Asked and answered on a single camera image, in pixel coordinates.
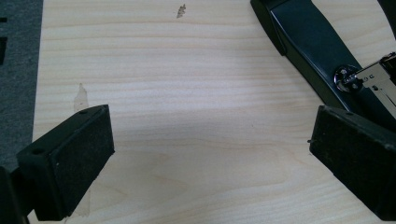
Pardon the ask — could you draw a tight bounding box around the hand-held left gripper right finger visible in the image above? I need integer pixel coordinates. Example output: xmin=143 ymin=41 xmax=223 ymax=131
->
xmin=308 ymin=105 xmax=396 ymax=222

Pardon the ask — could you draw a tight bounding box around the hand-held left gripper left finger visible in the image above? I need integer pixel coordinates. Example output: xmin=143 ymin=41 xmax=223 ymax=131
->
xmin=15 ymin=104 xmax=116 ymax=222

